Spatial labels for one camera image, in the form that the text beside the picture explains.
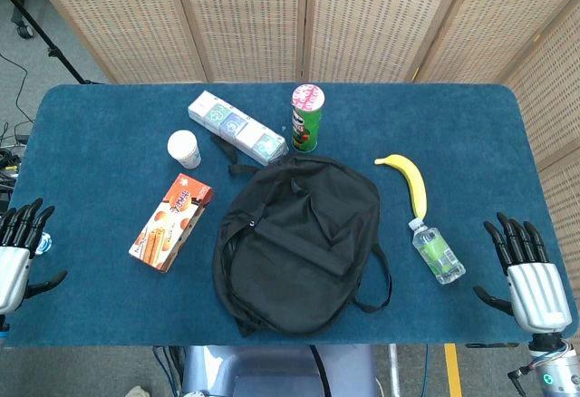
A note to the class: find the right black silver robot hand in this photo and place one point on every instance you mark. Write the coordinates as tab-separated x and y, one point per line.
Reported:
537	293

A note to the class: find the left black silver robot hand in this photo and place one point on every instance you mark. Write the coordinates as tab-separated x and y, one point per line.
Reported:
13	274

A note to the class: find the black fabric backpack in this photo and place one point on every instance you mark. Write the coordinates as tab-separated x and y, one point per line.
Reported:
294	252

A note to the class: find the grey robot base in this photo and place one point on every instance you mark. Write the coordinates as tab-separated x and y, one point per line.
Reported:
272	374

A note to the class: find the clear water bottle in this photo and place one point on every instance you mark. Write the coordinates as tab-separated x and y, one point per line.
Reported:
44	244

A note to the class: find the green label drink bottle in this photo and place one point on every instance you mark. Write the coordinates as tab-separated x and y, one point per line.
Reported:
437	252

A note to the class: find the yellow floor tape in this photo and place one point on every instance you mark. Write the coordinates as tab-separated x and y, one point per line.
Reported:
453	370

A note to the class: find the yellow banana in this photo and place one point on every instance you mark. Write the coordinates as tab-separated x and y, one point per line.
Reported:
414	184

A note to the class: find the orange biscuit box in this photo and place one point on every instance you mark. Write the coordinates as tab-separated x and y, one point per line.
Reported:
170	225

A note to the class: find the blue table mat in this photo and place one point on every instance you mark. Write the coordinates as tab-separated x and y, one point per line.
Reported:
113	111

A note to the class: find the white paper cup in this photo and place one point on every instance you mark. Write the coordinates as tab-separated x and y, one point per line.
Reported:
183	148

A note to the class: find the black tripod stand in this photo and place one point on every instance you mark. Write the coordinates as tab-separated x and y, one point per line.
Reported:
43	36

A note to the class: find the black office chair base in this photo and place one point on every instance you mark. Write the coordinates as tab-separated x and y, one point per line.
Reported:
20	12

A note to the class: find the white tissue multipack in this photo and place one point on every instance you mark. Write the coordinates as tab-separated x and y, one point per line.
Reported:
235	125

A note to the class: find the green Pringles can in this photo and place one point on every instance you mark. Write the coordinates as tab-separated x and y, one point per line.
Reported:
307	127

